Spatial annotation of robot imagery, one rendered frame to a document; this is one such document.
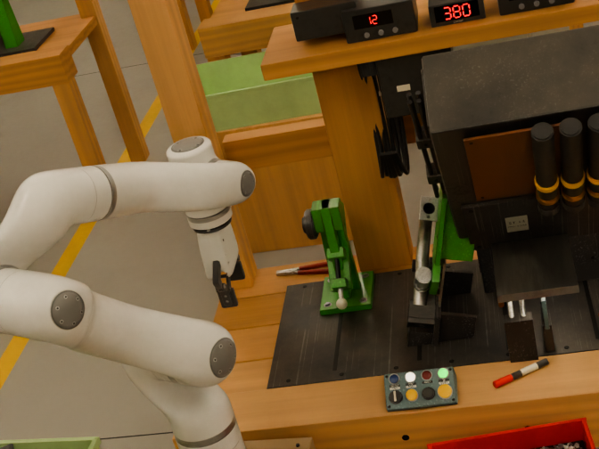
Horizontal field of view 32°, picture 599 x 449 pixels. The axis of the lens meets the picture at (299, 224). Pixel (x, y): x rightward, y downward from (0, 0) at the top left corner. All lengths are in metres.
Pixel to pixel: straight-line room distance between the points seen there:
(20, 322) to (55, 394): 2.76
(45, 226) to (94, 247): 3.67
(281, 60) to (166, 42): 0.31
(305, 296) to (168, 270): 2.21
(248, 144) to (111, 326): 1.10
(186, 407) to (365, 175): 0.91
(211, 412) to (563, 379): 0.76
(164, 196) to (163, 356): 0.27
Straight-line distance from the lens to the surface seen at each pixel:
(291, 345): 2.53
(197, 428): 1.95
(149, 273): 4.88
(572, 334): 2.39
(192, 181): 1.77
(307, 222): 2.51
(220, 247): 1.93
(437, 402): 2.24
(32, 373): 4.51
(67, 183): 1.63
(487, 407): 2.24
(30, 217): 1.60
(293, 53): 2.40
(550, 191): 2.01
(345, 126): 2.56
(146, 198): 1.75
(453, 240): 2.28
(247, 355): 2.58
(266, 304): 2.74
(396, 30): 2.35
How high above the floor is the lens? 2.34
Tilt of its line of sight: 29 degrees down
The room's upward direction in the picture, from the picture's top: 15 degrees counter-clockwise
